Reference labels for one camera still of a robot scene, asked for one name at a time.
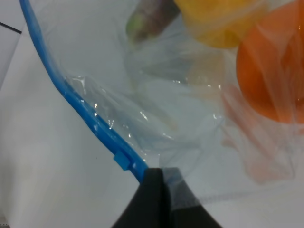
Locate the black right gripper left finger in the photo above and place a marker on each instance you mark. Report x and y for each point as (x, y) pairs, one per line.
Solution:
(150, 206)

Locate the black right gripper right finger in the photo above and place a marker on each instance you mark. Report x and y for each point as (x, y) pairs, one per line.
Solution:
(183, 209)

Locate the blue zipper slider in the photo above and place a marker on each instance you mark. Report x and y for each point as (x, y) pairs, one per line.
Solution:
(123, 160)

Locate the clear zip bag blue strip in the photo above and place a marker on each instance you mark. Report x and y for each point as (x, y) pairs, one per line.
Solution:
(168, 102)

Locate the purple toy eggplant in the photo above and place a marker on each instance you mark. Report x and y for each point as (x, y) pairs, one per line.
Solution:
(149, 19)

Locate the orange toy orange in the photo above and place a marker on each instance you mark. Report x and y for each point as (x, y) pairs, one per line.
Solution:
(270, 64)

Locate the yellow toy pear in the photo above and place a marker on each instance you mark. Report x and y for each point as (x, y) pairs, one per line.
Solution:
(221, 23)

